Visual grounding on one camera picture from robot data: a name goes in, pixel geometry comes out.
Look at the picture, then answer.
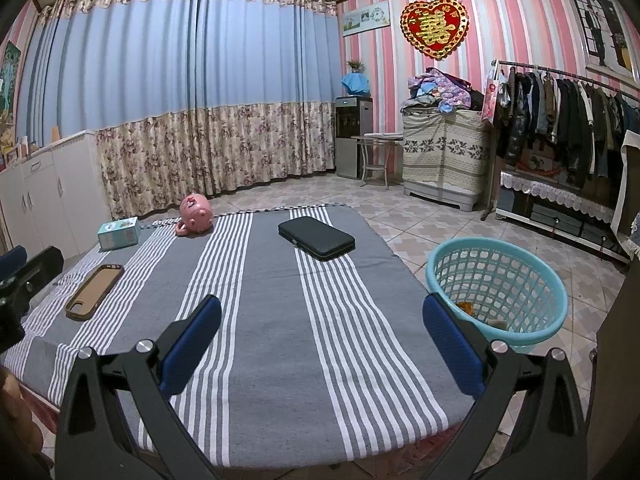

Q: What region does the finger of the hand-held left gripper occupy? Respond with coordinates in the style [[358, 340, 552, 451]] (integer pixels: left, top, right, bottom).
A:
[[0, 245, 27, 275], [17, 246, 64, 292]]

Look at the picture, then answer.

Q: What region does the grey water dispenser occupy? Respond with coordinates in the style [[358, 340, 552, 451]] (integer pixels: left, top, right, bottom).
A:
[[334, 95, 373, 179]]

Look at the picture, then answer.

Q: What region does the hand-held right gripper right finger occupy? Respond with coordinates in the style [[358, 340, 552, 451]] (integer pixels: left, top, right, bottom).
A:
[[422, 292, 588, 480]]

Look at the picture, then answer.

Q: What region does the low cabinet with lace cloth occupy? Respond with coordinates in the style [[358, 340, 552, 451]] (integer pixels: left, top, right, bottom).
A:
[[495, 169, 631, 263]]

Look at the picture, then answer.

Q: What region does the light blue tissue box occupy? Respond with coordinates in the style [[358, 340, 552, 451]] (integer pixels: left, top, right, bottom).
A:
[[97, 216, 141, 251]]

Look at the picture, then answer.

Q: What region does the metal clothes rack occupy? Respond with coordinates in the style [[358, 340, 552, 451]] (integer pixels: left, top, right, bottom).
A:
[[480, 59, 640, 221]]

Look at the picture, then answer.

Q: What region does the small metal table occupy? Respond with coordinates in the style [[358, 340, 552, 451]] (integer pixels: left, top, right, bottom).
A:
[[354, 132, 405, 188]]

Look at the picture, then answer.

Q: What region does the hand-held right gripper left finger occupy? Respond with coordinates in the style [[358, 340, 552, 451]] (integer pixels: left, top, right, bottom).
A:
[[54, 294, 223, 480]]

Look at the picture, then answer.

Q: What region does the person's left hand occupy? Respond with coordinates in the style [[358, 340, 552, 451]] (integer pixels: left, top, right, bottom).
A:
[[0, 367, 43, 466]]

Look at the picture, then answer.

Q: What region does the row of hanging clothes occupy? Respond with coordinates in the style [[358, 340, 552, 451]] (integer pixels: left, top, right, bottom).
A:
[[495, 67, 640, 188]]

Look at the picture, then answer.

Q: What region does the cloth covered cabinet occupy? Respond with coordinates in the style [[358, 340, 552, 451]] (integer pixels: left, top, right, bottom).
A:
[[401, 110, 493, 211]]

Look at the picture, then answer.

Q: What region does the green wall poster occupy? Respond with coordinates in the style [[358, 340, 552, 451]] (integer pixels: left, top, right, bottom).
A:
[[0, 42, 21, 126]]

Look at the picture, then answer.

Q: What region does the white cabinet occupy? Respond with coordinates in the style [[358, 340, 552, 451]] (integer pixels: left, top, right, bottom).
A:
[[0, 130, 108, 266]]

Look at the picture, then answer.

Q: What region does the brown phone case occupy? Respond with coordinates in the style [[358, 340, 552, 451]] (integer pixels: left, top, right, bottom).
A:
[[65, 263, 125, 322]]

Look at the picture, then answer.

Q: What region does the brown wooden cabinet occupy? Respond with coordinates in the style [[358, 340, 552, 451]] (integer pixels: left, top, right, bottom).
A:
[[585, 255, 640, 480]]

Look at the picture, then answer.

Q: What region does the black zip case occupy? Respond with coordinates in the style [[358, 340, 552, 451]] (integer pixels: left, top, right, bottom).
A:
[[277, 216, 357, 262]]

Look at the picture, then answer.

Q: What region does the pink piggy bank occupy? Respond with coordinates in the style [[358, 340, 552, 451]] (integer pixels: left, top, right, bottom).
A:
[[175, 192, 214, 237]]

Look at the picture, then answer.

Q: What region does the dark cloth with beige border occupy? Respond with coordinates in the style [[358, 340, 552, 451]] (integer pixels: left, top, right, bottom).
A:
[[611, 129, 640, 256]]

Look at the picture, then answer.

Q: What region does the small wall picture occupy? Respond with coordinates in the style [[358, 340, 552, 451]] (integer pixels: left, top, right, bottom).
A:
[[341, 1, 391, 37]]

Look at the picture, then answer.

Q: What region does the red heart wall decoration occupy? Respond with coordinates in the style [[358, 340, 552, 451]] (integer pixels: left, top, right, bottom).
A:
[[399, 0, 471, 61]]

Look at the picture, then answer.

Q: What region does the light blue plastic basket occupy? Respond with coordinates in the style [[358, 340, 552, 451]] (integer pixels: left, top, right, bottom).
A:
[[426, 237, 568, 356]]

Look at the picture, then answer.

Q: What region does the blue floral curtain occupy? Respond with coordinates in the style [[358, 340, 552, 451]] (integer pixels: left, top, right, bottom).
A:
[[20, 0, 341, 221]]

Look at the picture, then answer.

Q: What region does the window print wall poster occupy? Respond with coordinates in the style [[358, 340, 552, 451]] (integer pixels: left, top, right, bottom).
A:
[[567, 0, 640, 81]]

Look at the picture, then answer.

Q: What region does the pile of folded clothes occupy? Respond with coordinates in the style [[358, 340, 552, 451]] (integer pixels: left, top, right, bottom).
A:
[[401, 67, 485, 116]]

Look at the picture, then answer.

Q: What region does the pink hanging bag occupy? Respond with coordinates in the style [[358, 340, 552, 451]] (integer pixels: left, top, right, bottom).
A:
[[481, 72, 501, 126]]

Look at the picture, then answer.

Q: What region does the blue cloth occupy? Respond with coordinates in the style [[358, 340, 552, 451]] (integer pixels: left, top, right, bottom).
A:
[[341, 72, 371, 97]]

